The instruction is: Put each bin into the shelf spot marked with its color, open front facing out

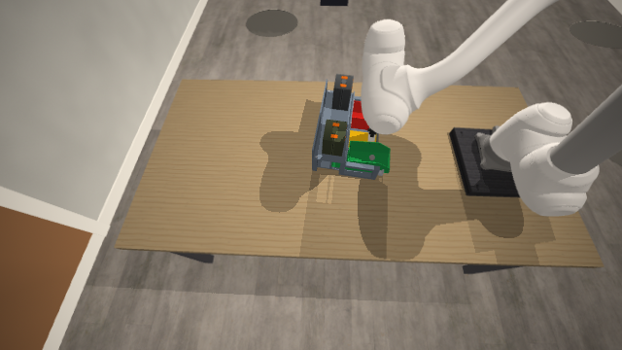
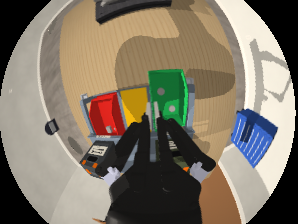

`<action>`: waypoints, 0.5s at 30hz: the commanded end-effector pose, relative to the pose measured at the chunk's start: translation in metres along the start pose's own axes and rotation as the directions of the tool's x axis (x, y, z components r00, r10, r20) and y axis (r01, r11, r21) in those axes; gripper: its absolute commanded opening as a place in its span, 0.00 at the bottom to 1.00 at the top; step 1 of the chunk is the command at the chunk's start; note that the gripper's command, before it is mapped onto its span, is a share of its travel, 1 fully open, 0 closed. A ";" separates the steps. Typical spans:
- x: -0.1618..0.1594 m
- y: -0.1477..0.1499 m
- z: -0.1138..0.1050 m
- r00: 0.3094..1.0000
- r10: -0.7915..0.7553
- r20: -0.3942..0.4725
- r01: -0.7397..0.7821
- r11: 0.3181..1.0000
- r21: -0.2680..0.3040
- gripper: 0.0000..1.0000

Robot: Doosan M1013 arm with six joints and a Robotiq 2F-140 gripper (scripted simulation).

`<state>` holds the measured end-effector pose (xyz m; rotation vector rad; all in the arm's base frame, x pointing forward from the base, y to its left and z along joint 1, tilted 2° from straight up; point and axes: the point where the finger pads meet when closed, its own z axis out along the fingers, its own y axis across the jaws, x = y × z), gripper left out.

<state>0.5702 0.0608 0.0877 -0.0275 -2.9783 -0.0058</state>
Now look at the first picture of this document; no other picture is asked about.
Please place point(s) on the red bin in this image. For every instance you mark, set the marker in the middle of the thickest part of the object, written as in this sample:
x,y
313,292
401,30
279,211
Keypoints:
x,y
357,117

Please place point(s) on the green bin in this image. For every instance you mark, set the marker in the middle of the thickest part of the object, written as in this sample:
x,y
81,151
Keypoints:
x,y
359,152

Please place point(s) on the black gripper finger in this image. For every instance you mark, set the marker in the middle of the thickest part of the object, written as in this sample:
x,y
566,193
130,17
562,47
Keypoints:
x,y
371,135

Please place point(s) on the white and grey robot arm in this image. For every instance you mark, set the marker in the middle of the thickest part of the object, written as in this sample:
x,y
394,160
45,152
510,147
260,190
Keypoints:
x,y
551,172

